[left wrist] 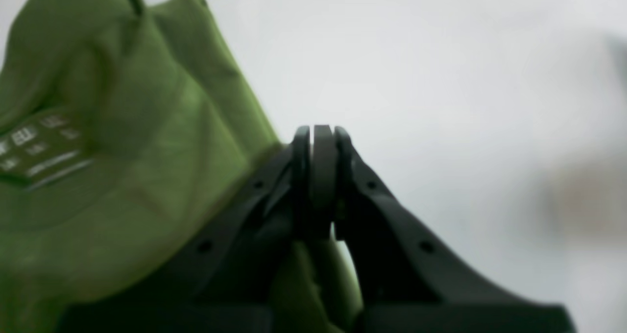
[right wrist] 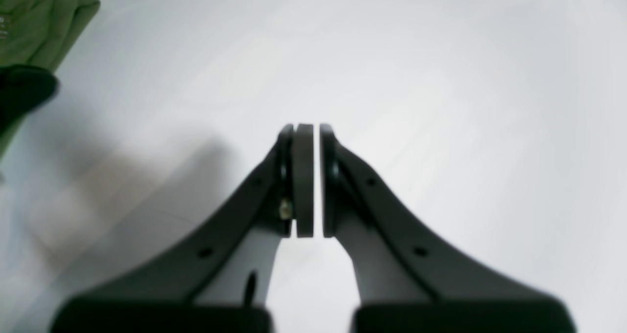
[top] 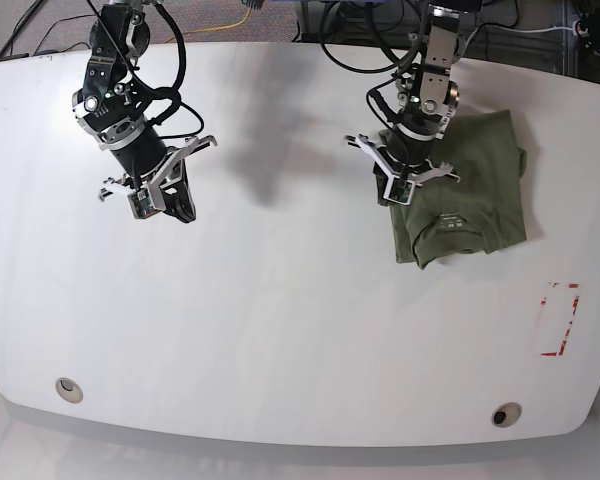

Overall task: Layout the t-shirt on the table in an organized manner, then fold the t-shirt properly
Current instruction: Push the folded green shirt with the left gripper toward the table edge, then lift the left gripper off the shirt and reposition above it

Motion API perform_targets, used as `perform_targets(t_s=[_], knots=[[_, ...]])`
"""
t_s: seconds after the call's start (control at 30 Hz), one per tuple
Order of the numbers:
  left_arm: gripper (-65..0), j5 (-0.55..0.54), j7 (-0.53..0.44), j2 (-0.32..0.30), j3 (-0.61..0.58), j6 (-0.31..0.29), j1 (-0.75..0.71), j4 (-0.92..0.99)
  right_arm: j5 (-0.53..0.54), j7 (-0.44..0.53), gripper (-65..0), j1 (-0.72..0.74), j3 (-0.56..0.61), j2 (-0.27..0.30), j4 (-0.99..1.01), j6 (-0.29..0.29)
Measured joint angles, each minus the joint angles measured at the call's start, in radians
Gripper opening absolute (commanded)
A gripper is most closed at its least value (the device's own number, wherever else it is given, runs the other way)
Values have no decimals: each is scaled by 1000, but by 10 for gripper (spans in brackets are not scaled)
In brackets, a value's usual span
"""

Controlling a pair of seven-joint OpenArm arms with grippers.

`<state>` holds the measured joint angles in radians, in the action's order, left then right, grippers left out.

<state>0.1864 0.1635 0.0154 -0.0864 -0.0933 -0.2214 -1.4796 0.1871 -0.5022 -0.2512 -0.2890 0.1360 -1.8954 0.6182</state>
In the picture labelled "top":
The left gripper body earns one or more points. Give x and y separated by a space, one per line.
400 160

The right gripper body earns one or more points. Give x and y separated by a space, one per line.
152 180

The green t-shirt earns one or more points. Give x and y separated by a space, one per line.
482 211

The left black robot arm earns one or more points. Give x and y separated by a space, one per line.
415 105

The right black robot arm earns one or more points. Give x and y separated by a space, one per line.
121 112

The red tape rectangle marking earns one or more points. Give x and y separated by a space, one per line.
556 316

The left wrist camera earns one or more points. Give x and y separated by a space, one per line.
401 193

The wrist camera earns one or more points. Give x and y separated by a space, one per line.
141 204
401 193

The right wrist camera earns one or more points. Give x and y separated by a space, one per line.
141 204

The left table cable grommet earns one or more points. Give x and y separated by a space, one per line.
69 391

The table cable grommet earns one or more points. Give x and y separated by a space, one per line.
69 391
506 415

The right table cable grommet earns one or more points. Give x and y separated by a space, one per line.
506 415

